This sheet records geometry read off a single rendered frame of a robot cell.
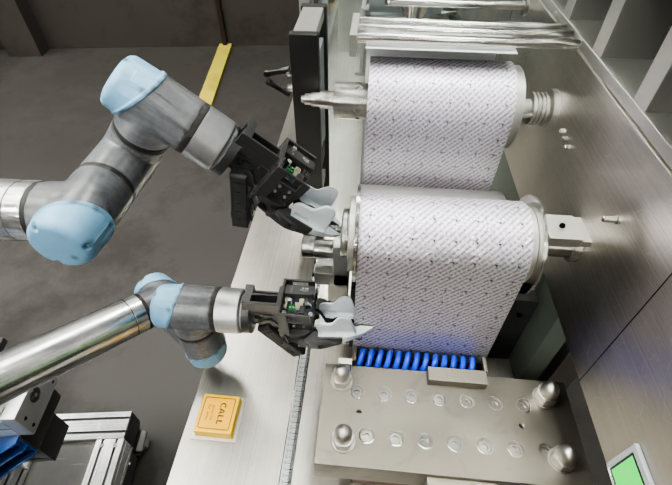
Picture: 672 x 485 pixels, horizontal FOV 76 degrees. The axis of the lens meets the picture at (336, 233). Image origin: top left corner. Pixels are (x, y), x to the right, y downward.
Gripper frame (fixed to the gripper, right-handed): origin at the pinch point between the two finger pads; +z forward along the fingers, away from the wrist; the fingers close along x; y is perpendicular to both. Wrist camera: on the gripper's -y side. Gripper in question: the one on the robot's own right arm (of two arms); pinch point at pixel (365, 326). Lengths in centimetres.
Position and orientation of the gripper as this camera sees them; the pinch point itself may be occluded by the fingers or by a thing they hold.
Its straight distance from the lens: 74.2
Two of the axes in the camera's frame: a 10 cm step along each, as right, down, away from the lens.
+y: 0.0, -7.0, -7.1
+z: 10.0, 0.6, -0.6
